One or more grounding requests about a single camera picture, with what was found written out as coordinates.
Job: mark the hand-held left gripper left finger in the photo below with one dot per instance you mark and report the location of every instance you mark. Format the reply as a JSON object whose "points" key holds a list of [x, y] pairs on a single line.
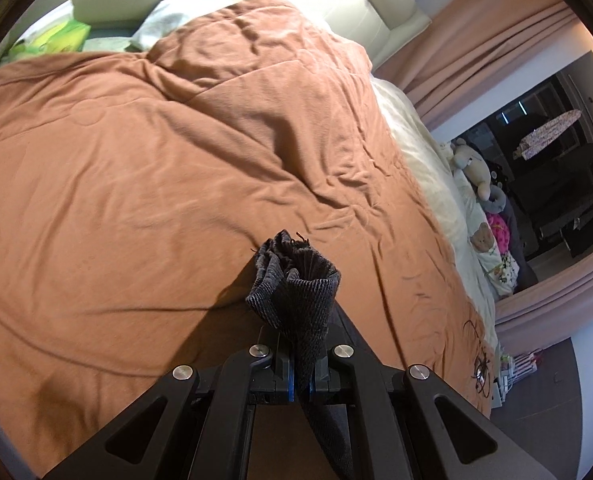
{"points": [[289, 381]]}

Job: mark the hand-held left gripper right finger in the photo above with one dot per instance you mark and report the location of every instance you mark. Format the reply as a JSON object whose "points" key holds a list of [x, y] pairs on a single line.
{"points": [[312, 385]]}

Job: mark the dark grey pants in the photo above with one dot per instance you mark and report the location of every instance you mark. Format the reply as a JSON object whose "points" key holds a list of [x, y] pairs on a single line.
{"points": [[296, 290]]}

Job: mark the white storage rack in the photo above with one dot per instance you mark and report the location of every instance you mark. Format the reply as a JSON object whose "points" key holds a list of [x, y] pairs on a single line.
{"points": [[513, 375]]}

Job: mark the brown teddy bear plush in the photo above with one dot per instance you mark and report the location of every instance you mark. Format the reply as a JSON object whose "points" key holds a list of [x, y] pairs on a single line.
{"points": [[482, 239]]}

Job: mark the floral printed cloth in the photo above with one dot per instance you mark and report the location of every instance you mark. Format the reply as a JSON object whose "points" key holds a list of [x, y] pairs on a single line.
{"points": [[507, 272]]}

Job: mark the pink plush toy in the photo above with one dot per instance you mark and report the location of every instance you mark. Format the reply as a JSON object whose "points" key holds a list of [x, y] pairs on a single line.
{"points": [[498, 230]]}

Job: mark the cream bed sheet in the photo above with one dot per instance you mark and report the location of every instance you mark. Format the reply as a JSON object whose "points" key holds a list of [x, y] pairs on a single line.
{"points": [[426, 170]]}

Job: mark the orange blanket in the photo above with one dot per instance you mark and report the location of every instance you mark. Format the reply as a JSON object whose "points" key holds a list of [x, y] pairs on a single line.
{"points": [[126, 185]]}

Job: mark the grey plush toy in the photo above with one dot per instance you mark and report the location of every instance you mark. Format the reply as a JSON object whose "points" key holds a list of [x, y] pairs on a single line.
{"points": [[496, 201]]}

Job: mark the beige teddy bear plush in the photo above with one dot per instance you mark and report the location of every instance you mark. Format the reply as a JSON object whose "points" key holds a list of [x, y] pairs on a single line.
{"points": [[469, 162]]}

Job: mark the floral ironing board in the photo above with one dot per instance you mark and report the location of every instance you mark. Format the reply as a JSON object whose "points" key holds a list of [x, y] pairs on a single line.
{"points": [[546, 132]]}

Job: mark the white pillow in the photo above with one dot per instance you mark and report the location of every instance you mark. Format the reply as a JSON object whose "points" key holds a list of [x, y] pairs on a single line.
{"points": [[176, 20]]}

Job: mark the cream padded headboard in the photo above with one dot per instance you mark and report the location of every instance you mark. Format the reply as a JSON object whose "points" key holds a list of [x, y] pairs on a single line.
{"points": [[376, 10]]}

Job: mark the green packet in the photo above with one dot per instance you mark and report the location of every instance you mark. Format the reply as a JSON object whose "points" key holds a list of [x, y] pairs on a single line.
{"points": [[59, 35]]}

